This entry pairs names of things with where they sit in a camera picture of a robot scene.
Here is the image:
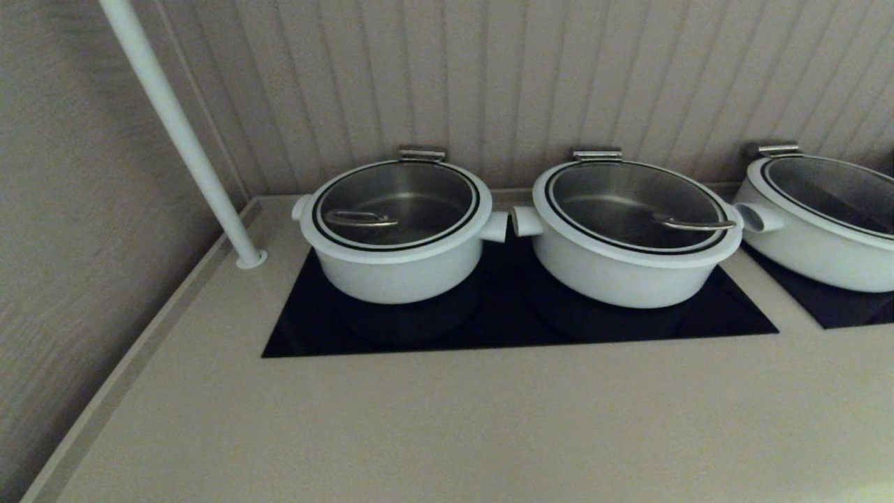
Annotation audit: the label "white metal pole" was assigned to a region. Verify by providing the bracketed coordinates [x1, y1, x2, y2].
[98, 0, 268, 270]

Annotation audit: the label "white round pot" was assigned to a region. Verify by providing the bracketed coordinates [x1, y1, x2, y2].
[733, 154, 894, 293]
[511, 159, 745, 309]
[291, 159, 508, 305]

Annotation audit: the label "glass lid with white rim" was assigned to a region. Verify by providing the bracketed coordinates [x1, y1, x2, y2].
[300, 159, 494, 265]
[532, 159, 743, 270]
[751, 154, 894, 251]

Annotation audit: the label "wide black glass cooktop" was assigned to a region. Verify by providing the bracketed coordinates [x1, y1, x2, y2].
[262, 231, 779, 359]

